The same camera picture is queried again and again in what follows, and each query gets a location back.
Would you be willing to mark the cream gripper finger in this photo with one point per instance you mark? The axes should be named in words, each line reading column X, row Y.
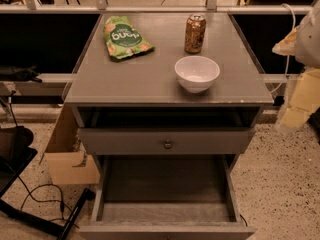
column 301, row 100
column 287, row 45

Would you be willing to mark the orange soda can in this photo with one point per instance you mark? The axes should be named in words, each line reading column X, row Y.
column 194, row 33

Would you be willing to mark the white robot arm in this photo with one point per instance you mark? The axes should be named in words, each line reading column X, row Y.
column 307, row 45

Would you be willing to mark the grey drawer cabinet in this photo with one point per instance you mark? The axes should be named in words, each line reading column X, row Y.
column 143, row 92

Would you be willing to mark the grey open lower drawer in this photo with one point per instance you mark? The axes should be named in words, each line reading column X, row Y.
column 166, row 198

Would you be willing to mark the grey upper drawer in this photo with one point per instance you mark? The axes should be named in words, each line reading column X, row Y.
column 165, row 141

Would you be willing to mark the white bowl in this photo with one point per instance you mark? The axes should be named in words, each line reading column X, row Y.
column 196, row 73

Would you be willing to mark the green snack bag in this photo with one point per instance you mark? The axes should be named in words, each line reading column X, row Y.
column 122, row 38

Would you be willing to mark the cardboard box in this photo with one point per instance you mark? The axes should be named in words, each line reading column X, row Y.
column 68, row 162

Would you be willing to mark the black stand base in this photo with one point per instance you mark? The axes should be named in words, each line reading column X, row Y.
column 15, row 156

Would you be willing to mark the metal frame rail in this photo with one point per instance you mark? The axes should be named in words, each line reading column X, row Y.
column 160, row 4

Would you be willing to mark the black cloth on rail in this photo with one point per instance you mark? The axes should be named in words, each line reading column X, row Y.
column 19, row 74

